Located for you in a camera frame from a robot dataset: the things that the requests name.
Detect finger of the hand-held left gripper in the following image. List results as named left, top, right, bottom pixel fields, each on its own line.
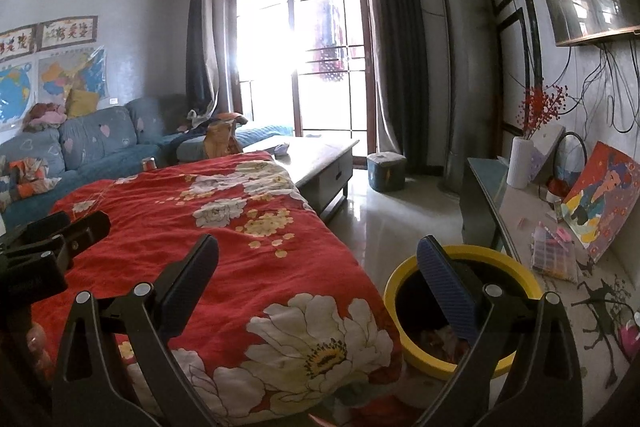
left=5, top=212, right=71, bottom=253
left=62, top=212, right=111, bottom=268

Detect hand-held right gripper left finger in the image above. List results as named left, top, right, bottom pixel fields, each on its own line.
left=50, top=233, right=221, bottom=427

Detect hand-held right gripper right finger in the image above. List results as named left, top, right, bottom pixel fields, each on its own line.
left=415, top=234, right=586, bottom=427

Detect knotted white plastic bag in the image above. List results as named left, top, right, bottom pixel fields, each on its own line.
left=440, top=324, right=471, bottom=363

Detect yellow rimmed black bin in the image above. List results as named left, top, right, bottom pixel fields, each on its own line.
left=382, top=244, right=546, bottom=382

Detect person's left hand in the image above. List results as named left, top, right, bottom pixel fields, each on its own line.
left=24, top=319, right=53, bottom=370

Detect orange patterned cloth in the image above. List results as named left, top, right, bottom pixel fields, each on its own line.
left=0, top=157, right=63, bottom=202

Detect red floral blanket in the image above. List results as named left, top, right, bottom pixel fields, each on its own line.
left=30, top=151, right=403, bottom=427

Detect blue sofa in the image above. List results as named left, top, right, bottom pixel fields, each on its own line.
left=0, top=94, right=296, bottom=228

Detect dark television cabinet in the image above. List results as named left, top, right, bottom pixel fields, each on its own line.
left=460, top=157, right=640, bottom=427

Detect pile of clothes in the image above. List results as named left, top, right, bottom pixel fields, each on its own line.
left=22, top=102, right=68, bottom=130

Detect clear bead organiser box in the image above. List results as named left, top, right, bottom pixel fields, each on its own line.
left=530, top=222, right=581, bottom=283

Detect blue storage stool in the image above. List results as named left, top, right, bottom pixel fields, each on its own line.
left=366, top=152, right=407, bottom=192

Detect yellow cushion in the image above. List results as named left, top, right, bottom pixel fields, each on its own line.
left=66, top=88, right=92, bottom=118

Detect brown paper bag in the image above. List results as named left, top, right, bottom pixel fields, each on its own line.
left=205, top=119, right=243, bottom=158

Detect world map poster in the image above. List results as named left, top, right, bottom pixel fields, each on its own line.
left=0, top=61, right=38, bottom=132

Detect white vase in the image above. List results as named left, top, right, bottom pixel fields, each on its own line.
left=506, top=137, right=535, bottom=188

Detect country map poster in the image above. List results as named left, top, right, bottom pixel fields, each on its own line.
left=37, top=47, right=108, bottom=105

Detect grey board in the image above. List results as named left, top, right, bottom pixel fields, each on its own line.
left=530, top=125, right=566, bottom=184

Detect grey coffee table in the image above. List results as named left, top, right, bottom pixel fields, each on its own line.
left=242, top=134, right=361, bottom=223

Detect colourful painting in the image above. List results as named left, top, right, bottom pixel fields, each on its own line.
left=560, top=141, right=640, bottom=264

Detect framed calligraphy picture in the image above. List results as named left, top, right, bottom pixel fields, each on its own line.
left=39, top=16, right=99, bottom=48
left=0, top=24, right=40, bottom=58

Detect pink object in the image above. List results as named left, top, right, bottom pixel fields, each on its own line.
left=617, top=322, right=640, bottom=363

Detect red berry branches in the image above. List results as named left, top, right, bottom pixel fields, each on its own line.
left=517, top=84, right=568, bottom=140

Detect grey tower air conditioner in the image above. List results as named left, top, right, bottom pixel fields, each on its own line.
left=437, top=0, right=501, bottom=195

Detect dark grey curtain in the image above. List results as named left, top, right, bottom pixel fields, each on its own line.
left=185, top=0, right=233, bottom=118
left=360, top=0, right=431, bottom=178

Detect brown framed glass door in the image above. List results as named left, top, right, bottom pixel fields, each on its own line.
left=225, top=0, right=373, bottom=138

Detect hanging laundry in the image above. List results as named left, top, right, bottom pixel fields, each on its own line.
left=310, top=0, right=351, bottom=82

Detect basket with black handle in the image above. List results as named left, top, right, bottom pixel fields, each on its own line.
left=547, top=132, right=588, bottom=198

